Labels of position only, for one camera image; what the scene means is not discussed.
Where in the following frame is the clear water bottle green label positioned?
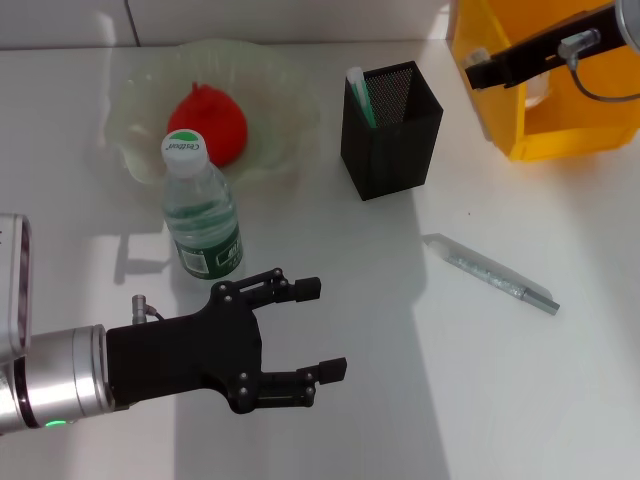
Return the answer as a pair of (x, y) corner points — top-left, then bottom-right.
(160, 128), (245, 281)

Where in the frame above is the silver glitter pen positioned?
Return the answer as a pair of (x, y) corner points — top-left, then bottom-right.
(422, 233), (561, 317)

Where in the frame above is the black mesh pen holder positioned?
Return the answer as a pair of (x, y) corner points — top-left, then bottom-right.
(340, 60), (445, 202)

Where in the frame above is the green white pen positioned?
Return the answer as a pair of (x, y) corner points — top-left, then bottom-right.
(348, 66), (379, 129)

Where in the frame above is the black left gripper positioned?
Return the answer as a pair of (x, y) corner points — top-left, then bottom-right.
(105, 268), (349, 416)

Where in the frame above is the green glass fruit plate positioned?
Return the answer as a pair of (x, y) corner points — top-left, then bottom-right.
(105, 39), (321, 194)

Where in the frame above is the gripper cable with plug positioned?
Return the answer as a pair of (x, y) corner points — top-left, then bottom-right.
(129, 294), (169, 324)
(557, 28), (640, 101)

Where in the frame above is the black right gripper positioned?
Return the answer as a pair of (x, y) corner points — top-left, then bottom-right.
(464, 4), (629, 92)

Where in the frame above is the left wrist camera unit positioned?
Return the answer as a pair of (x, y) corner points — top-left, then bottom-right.
(0, 213), (34, 361)

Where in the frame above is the yellow plastic bin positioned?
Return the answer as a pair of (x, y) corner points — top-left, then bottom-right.
(452, 0), (640, 162)

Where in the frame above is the right gripper cable with plug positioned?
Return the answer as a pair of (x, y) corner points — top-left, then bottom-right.
(557, 28), (640, 101)

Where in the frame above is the left gripper cable with plug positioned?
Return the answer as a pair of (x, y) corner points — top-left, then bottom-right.
(129, 294), (169, 324)

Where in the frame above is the white paper ball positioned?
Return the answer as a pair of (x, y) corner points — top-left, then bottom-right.
(524, 69), (554, 109)

